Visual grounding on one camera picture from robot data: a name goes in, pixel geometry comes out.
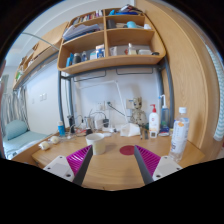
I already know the black power adapter with cables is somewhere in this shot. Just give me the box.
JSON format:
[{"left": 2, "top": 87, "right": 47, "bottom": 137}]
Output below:
[{"left": 101, "top": 117, "right": 111, "bottom": 129}]

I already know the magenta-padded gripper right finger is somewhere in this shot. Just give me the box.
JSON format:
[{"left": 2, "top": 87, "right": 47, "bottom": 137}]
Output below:
[{"left": 133, "top": 144, "right": 183, "bottom": 186}]

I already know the clear blue spray bottle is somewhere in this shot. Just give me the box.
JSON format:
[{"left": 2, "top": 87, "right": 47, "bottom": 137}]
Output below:
[{"left": 158, "top": 94, "right": 171, "bottom": 134}]

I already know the white crumpled tissue pack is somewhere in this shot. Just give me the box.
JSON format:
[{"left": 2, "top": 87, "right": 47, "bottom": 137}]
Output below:
[{"left": 119, "top": 122, "right": 142, "bottom": 138}]

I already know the flat round red coaster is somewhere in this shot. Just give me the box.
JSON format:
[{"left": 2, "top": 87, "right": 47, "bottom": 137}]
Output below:
[{"left": 119, "top": 144, "right": 136, "bottom": 157}]

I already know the wooden tree figure toy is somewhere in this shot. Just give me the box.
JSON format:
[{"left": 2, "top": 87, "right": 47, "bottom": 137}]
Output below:
[{"left": 129, "top": 96, "right": 148, "bottom": 127}]

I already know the wooden wall shelf unit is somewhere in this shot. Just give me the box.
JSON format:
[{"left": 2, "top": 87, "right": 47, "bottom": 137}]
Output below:
[{"left": 56, "top": 3, "right": 167, "bottom": 76}]

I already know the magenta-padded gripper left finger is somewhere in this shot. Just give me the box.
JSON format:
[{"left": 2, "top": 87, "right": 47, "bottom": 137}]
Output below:
[{"left": 43, "top": 144, "right": 94, "bottom": 187}]

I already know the small white round object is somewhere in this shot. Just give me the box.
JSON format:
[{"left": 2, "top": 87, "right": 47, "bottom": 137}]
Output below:
[{"left": 49, "top": 135, "right": 61, "bottom": 145}]

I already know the white pump bottle red cap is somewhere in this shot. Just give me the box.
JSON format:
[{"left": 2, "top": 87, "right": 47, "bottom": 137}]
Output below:
[{"left": 148, "top": 103, "right": 160, "bottom": 135}]

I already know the cream paper cup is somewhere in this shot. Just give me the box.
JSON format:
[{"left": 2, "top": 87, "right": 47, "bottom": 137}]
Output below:
[{"left": 85, "top": 132, "right": 107, "bottom": 156}]

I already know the small blue bottle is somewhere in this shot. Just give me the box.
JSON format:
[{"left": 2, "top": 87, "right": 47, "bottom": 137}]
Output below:
[{"left": 57, "top": 120, "right": 67, "bottom": 137}]

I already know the clear plastic water bottle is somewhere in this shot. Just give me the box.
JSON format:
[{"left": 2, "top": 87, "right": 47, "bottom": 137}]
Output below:
[{"left": 168, "top": 106, "right": 191, "bottom": 164}]

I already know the white desk lamp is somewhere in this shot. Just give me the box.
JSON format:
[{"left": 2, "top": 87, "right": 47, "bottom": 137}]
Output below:
[{"left": 74, "top": 79, "right": 129, "bottom": 133}]

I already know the bed with teal pillow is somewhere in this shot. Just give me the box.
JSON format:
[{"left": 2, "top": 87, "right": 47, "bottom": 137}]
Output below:
[{"left": 0, "top": 119, "right": 51, "bottom": 160}]

